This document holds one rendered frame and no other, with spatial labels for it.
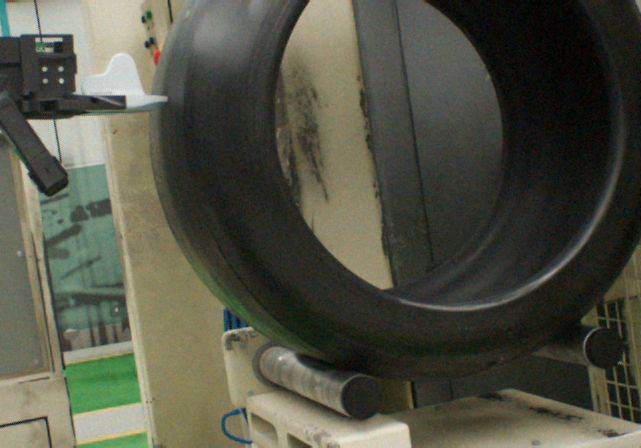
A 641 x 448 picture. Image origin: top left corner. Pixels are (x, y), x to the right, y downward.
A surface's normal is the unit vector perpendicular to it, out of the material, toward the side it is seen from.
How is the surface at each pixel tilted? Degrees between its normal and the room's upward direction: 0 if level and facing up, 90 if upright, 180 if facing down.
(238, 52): 86
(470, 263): 81
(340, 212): 90
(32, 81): 90
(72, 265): 90
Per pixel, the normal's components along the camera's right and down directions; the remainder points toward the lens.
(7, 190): 0.29, 0.00
